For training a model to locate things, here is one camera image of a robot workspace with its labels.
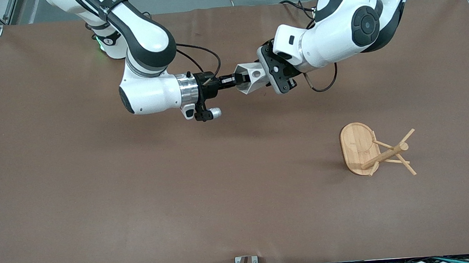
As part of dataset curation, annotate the wooden cup rack with pegs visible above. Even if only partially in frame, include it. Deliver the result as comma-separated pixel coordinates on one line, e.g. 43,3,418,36
338,118,419,181

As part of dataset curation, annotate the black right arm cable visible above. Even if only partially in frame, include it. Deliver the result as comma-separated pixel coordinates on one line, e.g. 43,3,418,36
175,41,223,86

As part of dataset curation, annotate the black left arm base cable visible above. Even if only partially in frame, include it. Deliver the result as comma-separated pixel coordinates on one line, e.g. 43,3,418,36
279,0,319,21

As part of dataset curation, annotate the white angular faceted cup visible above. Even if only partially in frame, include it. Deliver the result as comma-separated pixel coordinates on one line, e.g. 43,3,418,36
233,61,268,96

